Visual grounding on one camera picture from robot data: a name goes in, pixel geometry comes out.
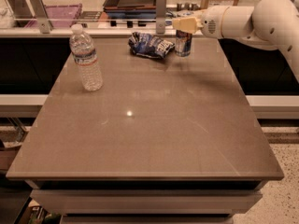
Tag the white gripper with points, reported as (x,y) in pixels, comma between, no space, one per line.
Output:
(210,23)

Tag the blue silver redbull can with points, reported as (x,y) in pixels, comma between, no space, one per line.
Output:
(183,40)

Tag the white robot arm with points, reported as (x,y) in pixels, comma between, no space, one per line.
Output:
(271,24)

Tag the clear plastic water bottle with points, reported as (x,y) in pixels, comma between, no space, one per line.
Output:
(85,57)

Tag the crumpled blue chip bag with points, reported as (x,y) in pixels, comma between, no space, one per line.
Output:
(149,46)

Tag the dark metal tray stack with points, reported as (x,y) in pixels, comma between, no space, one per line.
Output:
(130,9)

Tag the purple plastic tray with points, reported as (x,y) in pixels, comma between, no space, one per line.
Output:
(58,17)

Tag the white drawer under table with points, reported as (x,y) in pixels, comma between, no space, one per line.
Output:
(128,201)

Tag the middle metal glass bracket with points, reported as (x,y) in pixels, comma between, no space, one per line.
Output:
(160,16)

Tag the left metal glass bracket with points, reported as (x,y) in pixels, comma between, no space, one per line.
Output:
(41,15)

